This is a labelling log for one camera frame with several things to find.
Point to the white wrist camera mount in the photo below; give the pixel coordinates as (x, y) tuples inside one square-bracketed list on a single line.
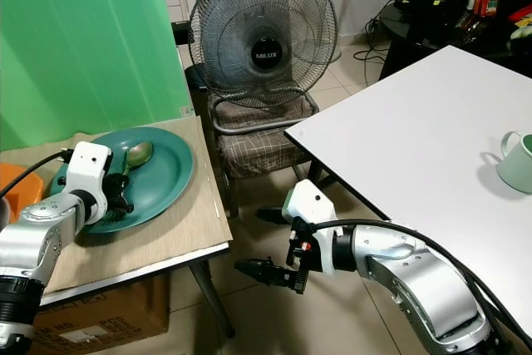
[(87, 168), (307, 205)]

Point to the teal round plate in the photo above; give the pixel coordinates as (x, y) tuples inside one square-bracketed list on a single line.
[(162, 176)]

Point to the wooden side table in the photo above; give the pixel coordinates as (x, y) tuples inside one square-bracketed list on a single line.
[(191, 222)]

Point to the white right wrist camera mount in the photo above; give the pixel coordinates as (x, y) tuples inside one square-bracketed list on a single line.
[(307, 205)]

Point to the black Milux table fan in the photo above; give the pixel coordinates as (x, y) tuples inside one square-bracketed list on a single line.
[(264, 56)]

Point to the pale green mug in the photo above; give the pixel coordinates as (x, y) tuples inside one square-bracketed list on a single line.
[(517, 164)]

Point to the black table leg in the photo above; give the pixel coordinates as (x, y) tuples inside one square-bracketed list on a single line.
[(312, 170)]

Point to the brown cardboard box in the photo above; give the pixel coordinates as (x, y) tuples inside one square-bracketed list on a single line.
[(108, 318)]

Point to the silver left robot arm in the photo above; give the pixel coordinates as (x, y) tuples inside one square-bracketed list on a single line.
[(37, 234)]

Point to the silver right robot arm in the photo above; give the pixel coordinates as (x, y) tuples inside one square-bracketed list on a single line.
[(407, 276)]

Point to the black cabinet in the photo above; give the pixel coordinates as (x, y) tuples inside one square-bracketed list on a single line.
[(432, 27)]

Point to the brown checked chair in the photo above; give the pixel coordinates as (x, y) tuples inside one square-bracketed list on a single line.
[(258, 155)]

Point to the green backdrop cloth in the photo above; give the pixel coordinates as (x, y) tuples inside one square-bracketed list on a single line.
[(83, 47)]

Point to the metal spoon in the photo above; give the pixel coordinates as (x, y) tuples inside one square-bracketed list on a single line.
[(138, 154)]

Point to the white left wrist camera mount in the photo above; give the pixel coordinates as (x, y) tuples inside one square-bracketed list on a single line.
[(87, 168)]

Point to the orange round plate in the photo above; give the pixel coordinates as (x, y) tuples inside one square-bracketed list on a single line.
[(21, 182)]

